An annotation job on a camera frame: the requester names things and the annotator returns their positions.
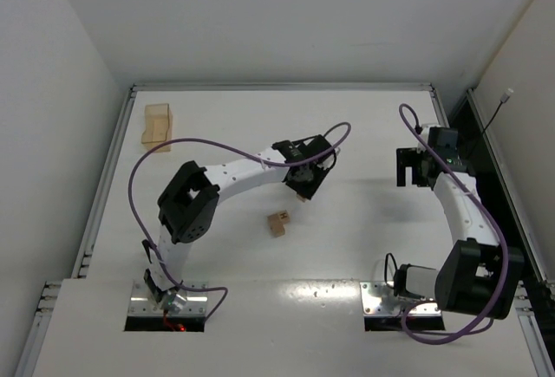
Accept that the black wall cable white plug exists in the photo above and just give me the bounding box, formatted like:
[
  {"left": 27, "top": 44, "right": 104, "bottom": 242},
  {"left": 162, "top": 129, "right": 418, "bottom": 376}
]
[{"left": 480, "top": 88, "right": 514, "bottom": 136}]

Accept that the wooden block letter H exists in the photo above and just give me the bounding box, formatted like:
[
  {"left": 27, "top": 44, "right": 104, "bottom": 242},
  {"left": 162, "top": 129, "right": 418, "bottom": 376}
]
[{"left": 277, "top": 211, "right": 291, "bottom": 224}]

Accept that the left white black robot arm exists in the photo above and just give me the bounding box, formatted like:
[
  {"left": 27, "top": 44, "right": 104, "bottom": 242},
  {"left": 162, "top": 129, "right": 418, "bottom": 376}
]
[{"left": 143, "top": 134, "right": 338, "bottom": 309}]

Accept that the black cable at right base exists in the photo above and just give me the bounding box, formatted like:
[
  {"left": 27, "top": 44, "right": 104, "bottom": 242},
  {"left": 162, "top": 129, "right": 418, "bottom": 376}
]
[{"left": 384, "top": 251, "right": 402, "bottom": 296}]

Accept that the front left wooden block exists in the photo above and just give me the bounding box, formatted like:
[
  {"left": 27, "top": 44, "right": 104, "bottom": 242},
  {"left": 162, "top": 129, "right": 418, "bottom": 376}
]
[{"left": 267, "top": 213, "right": 286, "bottom": 237}]

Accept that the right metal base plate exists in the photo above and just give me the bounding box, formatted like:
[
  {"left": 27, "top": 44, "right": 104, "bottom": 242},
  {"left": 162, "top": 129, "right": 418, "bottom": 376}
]
[{"left": 360, "top": 281, "right": 442, "bottom": 319}]

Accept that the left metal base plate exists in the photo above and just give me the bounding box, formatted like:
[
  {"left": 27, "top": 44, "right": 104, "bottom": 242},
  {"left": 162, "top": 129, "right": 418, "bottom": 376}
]
[{"left": 127, "top": 283, "right": 208, "bottom": 318}]

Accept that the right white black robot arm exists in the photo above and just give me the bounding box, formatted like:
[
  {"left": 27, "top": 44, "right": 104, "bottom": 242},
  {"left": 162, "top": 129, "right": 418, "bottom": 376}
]
[{"left": 393, "top": 124, "right": 525, "bottom": 320}]

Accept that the metal base plate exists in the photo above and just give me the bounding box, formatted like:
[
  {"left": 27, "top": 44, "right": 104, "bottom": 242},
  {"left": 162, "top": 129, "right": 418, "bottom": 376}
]
[
  {"left": 360, "top": 281, "right": 442, "bottom": 319},
  {"left": 127, "top": 283, "right": 208, "bottom": 318}
]

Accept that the red wire under left base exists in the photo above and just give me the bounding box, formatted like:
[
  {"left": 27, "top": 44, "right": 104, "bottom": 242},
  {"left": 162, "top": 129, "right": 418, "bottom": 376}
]
[{"left": 162, "top": 312, "right": 187, "bottom": 333}]

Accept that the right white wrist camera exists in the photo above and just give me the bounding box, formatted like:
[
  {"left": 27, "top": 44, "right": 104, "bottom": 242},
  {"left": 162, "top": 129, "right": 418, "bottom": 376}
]
[{"left": 417, "top": 123, "right": 439, "bottom": 153}]

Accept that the transparent orange plastic container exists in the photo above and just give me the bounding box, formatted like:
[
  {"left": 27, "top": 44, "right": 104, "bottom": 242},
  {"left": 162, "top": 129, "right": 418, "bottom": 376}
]
[{"left": 141, "top": 103, "right": 173, "bottom": 151}]

